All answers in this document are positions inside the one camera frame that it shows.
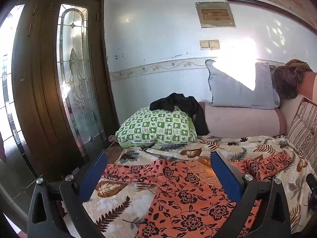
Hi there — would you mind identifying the leaf print blanket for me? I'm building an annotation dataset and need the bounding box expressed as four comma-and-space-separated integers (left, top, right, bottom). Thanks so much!
82, 134, 317, 238

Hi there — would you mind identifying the dark furry cushion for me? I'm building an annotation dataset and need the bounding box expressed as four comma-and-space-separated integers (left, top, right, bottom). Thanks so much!
272, 66, 310, 100

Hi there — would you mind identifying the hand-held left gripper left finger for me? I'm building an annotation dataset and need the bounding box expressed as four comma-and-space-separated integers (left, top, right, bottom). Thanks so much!
27, 151, 108, 238

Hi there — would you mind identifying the green checked pillow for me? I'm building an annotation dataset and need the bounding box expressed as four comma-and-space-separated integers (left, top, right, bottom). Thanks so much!
115, 106, 197, 150

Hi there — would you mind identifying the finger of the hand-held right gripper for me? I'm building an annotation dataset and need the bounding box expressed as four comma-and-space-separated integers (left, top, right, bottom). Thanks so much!
306, 173, 317, 214

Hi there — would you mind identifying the orange floral garment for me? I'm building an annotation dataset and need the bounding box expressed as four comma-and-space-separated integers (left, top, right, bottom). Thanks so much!
100, 151, 294, 238

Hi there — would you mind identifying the wooden door with patterned glass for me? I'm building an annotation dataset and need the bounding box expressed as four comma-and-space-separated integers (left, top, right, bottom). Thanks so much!
11, 0, 119, 181

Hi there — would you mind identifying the striped cushion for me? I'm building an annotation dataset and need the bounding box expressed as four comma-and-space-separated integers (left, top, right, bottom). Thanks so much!
285, 101, 317, 164

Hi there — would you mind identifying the black cloth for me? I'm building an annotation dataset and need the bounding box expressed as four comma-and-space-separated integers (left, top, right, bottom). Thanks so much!
149, 92, 210, 135

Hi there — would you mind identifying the wall panel box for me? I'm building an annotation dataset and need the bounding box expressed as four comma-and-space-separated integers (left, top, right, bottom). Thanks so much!
195, 1, 236, 28

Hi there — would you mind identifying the light blue pillow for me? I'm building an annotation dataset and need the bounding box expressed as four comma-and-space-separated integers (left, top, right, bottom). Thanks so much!
205, 59, 281, 110

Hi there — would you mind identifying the pink sofa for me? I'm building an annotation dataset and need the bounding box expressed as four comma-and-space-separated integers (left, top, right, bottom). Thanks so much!
198, 72, 317, 164

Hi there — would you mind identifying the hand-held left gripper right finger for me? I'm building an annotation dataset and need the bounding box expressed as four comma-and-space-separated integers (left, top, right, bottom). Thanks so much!
210, 151, 291, 238

